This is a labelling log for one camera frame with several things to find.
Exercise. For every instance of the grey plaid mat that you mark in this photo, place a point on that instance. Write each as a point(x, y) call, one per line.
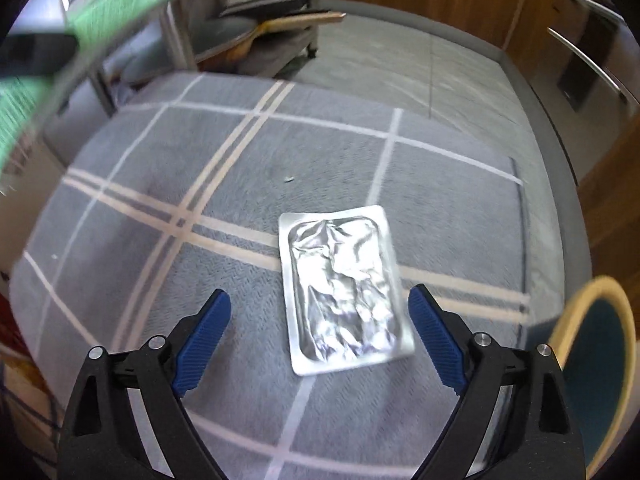
point(225, 145)

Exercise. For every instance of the metal rolling cart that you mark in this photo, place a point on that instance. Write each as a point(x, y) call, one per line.
point(180, 35)

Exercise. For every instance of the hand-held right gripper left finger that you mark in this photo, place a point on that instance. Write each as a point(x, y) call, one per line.
point(205, 345)

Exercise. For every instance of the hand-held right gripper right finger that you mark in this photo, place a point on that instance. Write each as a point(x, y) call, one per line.
point(435, 340)

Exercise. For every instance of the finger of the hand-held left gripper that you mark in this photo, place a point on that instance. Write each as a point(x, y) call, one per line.
point(35, 55)

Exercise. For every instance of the wooden board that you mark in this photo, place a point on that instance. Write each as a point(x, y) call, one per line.
point(295, 22)

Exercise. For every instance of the green snack packet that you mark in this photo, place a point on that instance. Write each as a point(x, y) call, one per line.
point(110, 7)

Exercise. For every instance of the black tray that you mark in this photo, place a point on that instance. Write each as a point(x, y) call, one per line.
point(265, 5)

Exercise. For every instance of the stainless steel oven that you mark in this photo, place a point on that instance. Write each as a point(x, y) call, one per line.
point(585, 45)

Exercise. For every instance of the silver foil packet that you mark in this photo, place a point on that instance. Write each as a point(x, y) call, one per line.
point(340, 285)

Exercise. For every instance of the yellow rimmed teal bin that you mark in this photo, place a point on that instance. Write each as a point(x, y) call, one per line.
point(600, 360)

